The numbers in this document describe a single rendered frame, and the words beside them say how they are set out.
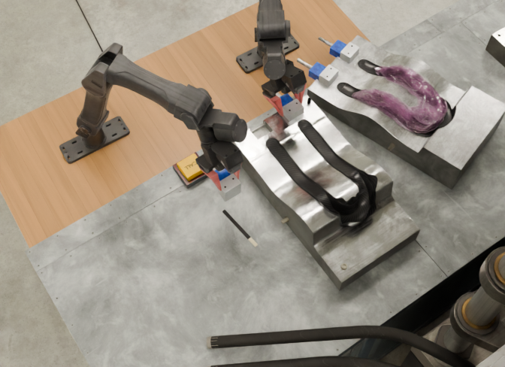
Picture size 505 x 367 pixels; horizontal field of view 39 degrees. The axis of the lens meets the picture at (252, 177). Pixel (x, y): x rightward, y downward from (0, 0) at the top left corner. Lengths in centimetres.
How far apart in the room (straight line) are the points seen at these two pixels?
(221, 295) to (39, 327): 109
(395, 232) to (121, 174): 78
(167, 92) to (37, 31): 193
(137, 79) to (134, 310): 59
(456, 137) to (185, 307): 86
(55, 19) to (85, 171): 159
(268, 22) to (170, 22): 161
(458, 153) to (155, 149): 85
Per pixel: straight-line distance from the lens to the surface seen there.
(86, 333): 187
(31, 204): 206
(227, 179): 181
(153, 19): 346
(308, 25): 232
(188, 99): 165
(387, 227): 188
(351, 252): 184
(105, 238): 195
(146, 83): 166
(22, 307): 283
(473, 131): 202
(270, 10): 186
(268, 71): 182
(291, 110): 197
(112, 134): 210
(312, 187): 186
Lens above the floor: 253
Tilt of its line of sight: 61 degrees down
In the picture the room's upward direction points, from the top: 2 degrees counter-clockwise
